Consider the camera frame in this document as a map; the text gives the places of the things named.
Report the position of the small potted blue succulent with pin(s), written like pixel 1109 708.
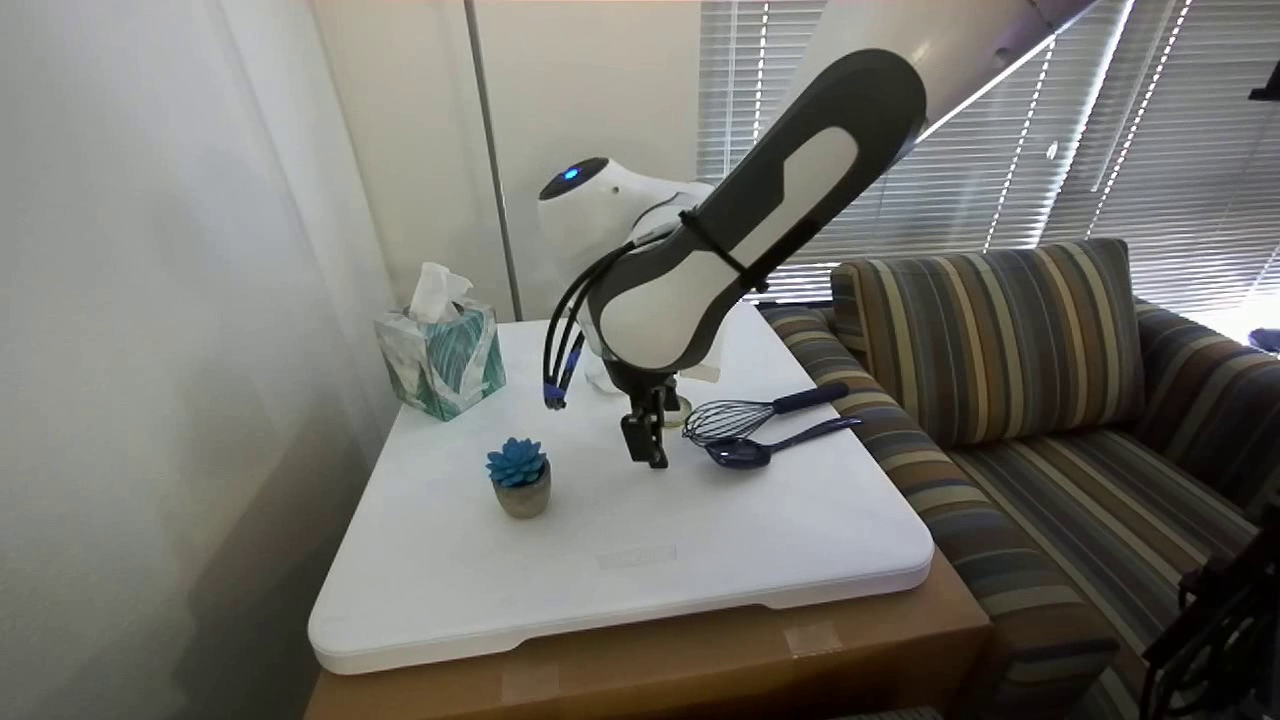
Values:
pixel 522 482

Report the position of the brown cardboard box base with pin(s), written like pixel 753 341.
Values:
pixel 744 665

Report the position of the black metal chair frame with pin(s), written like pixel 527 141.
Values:
pixel 1223 640

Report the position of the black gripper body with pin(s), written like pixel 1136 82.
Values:
pixel 650 396

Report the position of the white tissue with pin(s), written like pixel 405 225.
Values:
pixel 437 291

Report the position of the dark blue plastic spoon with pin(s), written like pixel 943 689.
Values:
pixel 740 453

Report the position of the white plastic board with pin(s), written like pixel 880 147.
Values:
pixel 625 562

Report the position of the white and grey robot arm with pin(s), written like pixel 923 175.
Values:
pixel 785 175

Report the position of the teal patterned tissue box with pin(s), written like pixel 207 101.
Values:
pixel 446 362

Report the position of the striped sofa back cushion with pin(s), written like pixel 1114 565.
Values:
pixel 993 341

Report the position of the striped fabric sofa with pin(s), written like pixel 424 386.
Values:
pixel 1067 535

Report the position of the white window blinds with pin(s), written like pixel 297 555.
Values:
pixel 1095 147

